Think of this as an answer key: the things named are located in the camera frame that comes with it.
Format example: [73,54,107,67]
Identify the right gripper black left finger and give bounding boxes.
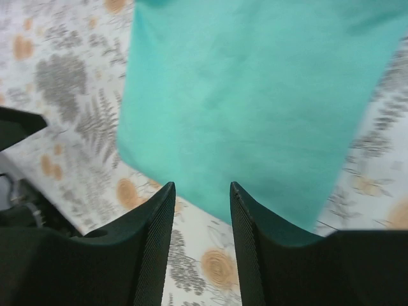
[1,182,176,305]

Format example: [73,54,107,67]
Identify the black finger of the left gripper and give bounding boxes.
[0,106,47,151]

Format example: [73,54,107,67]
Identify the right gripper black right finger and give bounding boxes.
[229,182,407,305]

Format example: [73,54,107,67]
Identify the teal t-shirt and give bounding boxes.
[117,1,407,230]

